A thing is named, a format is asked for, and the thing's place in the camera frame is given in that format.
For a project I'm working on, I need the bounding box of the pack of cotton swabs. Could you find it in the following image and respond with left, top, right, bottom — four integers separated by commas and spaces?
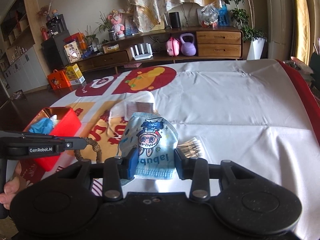
177, 137, 206, 158

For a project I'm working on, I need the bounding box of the brown beaded bracelet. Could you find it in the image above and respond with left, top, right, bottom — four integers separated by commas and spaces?
73, 137, 103, 164

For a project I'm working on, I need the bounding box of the blue plastic bag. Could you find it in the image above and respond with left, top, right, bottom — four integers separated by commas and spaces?
28, 118, 54, 134

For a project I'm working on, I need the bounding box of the blue cartoon face mask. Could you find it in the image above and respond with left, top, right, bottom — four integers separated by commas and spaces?
118, 112, 178, 180

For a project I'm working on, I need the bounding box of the white cloth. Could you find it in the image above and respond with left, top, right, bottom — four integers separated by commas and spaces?
50, 115, 59, 125

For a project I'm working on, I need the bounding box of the white face mask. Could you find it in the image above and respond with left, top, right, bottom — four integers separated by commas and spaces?
106, 91, 158, 140

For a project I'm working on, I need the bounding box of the person left hand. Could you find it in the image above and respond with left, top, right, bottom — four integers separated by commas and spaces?
0, 162, 27, 210

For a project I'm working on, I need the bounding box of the red metal tin box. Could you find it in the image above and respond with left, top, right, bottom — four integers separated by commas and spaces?
20, 107, 81, 183

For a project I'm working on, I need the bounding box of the orange gift box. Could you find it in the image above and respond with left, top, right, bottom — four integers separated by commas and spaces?
47, 69, 71, 90

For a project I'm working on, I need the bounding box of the printed white tablecloth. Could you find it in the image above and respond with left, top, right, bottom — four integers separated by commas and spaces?
4, 59, 320, 240

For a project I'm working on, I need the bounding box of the yellow cardboard box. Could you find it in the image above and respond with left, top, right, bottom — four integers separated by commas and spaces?
65, 64, 85, 86

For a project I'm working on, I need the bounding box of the black cabinet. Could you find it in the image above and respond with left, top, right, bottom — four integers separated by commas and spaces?
41, 14, 70, 72

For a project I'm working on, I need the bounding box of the white wifi router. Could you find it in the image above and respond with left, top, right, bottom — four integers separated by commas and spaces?
130, 43, 153, 61

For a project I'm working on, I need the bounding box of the purple kettlebell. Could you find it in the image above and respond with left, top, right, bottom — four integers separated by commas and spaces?
180, 33, 196, 56

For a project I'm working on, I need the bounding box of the pink toy bag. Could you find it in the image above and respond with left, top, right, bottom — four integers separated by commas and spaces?
166, 37, 180, 56

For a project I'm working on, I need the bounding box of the wooden tv cabinet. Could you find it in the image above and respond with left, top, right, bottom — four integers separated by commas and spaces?
76, 27, 244, 72

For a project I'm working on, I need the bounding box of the pink plush doll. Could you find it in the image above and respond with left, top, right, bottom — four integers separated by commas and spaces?
107, 10, 125, 38

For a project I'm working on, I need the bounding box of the black cylindrical speaker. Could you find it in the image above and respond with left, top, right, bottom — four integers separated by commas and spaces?
169, 12, 181, 29

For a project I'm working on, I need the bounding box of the clear plastic bag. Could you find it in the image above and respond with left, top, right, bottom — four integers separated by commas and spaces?
201, 4, 219, 29

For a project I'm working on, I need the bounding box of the yellow curtain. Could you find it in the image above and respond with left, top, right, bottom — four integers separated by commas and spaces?
293, 0, 310, 64

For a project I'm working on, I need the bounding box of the white planter green plant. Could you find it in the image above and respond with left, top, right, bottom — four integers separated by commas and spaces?
222, 0, 266, 60

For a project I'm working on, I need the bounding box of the white air conditioner tower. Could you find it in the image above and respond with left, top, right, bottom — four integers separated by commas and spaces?
266, 0, 295, 60

